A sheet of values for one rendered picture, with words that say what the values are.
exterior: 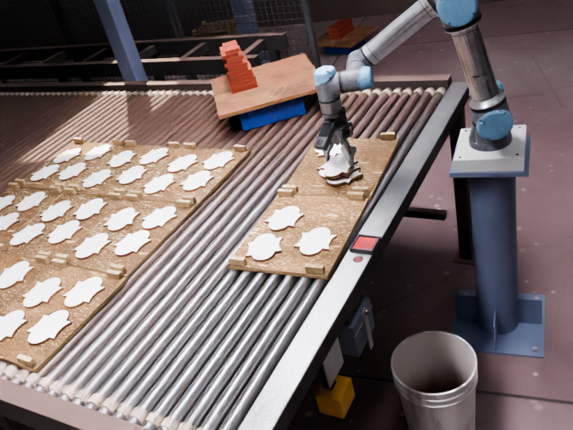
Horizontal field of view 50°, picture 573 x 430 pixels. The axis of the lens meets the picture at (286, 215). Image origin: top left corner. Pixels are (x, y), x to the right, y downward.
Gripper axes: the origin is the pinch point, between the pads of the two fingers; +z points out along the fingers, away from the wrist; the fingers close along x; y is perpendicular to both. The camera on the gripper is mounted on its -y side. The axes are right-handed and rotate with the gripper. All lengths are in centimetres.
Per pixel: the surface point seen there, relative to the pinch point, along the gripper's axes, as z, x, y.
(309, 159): 6.1, 20.3, 7.5
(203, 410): 8, -26, -101
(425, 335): 64, -32, -9
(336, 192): 6.1, -3.6, -8.7
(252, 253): 4.9, 1.0, -49.5
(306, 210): 6.1, 0.1, -21.8
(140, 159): 6, 100, -16
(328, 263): 6.1, -24.0, -42.7
